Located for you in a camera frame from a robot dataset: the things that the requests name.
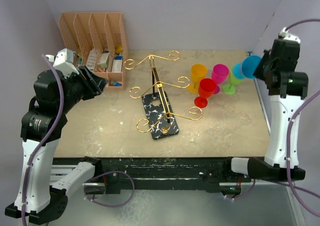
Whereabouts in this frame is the gold wire glass rack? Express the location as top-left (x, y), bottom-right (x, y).
top-left (123, 50), bottom-right (203, 140)

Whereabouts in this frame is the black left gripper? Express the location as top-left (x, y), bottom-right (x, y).
top-left (59, 64), bottom-right (109, 112)

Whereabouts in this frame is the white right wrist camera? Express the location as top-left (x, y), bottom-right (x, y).
top-left (278, 27), bottom-right (301, 44)

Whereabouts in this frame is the pink plastic wine glass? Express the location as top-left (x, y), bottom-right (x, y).
top-left (211, 64), bottom-right (230, 94)

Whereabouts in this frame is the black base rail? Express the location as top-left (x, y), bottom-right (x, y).
top-left (72, 156), bottom-right (253, 194)

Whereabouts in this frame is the grey blue small bottle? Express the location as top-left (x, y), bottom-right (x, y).
top-left (109, 80), bottom-right (122, 87)

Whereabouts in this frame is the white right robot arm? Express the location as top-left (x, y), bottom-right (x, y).
top-left (222, 36), bottom-right (309, 181)

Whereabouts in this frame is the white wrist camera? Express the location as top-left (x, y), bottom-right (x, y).
top-left (278, 27), bottom-right (301, 44)
top-left (45, 48), bottom-right (80, 78)

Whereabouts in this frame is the yellow round object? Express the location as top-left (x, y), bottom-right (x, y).
top-left (115, 45), bottom-right (123, 54)

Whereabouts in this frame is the green plastic wine glass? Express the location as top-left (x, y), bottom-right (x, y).
top-left (222, 65), bottom-right (245, 95)

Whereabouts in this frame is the orange plastic wine glass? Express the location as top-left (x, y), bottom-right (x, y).
top-left (187, 64), bottom-right (207, 94)

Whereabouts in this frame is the blue plastic wine glass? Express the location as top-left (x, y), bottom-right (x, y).
top-left (231, 55), bottom-right (261, 79)

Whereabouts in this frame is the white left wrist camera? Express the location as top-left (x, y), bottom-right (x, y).
top-left (45, 48), bottom-right (80, 78)

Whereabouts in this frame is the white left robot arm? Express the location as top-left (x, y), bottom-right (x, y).
top-left (5, 66), bottom-right (108, 225)

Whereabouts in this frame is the white blue labelled box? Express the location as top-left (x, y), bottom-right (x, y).
top-left (111, 56), bottom-right (123, 73)

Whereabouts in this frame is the white printed label packet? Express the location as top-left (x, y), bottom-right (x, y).
top-left (85, 49), bottom-right (97, 72)

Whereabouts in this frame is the white red medicine box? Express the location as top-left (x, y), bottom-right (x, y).
top-left (97, 53), bottom-right (110, 70)

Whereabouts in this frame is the peach plastic desk organizer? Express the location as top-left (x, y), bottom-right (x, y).
top-left (58, 12), bottom-right (129, 91)

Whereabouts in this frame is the red plastic wine glass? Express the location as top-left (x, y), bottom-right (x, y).
top-left (194, 78), bottom-right (217, 108)

